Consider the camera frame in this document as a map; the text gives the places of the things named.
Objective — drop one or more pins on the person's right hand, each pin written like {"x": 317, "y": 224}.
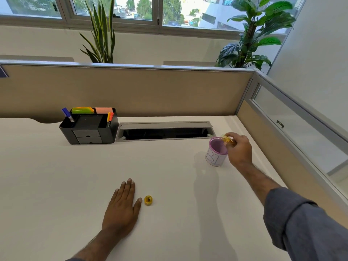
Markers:
{"x": 240, "y": 153}

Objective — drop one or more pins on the person's left hand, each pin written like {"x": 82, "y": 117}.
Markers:
{"x": 121, "y": 212}

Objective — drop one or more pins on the person's left thumb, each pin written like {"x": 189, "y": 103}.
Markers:
{"x": 137, "y": 206}

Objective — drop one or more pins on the person's right fingers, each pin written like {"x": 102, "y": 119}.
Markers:
{"x": 231, "y": 138}

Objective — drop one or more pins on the person's left middle finger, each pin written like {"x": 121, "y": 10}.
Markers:
{"x": 125, "y": 190}

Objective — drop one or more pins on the yellow transparent small object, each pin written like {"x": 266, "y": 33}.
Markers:
{"x": 227, "y": 139}

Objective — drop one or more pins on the person's left forearm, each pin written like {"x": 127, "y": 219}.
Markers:
{"x": 98, "y": 246}

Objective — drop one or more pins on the person's right forearm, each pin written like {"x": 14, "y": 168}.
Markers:
{"x": 296, "y": 214}

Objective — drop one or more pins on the purple mesh pen cup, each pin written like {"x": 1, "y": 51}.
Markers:
{"x": 216, "y": 152}

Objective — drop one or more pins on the glass side partition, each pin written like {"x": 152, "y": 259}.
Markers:
{"x": 299, "y": 125}

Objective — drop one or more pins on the black desk organizer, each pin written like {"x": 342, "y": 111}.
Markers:
{"x": 89, "y": 127}

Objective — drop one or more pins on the orange highlighter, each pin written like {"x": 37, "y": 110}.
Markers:
{"x": 110, "y": 118}

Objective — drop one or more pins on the yellow highlighter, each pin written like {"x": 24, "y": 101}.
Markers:
{"x": 108, "y": 119}

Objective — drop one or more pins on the pink sticky note pad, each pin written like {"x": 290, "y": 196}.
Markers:
{"x": 103, "y": 110}

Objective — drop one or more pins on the green sticky note pad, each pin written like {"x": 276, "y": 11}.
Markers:
{"x": 82, "y": 110}

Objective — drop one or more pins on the blue marker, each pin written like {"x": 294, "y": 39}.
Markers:
{"x": 67, "y": 114}

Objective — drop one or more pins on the beige desk partition panel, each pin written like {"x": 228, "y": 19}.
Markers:
{"x": 127, "y": 89}

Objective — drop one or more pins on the broad leaf green plant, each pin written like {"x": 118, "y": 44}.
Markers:
{"x": 250, "y": 35}

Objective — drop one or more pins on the snake plant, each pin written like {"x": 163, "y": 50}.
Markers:
{"x": 99, "y": 35}

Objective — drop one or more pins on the window frame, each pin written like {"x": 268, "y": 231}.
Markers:
{"x": 152, "y": 13}

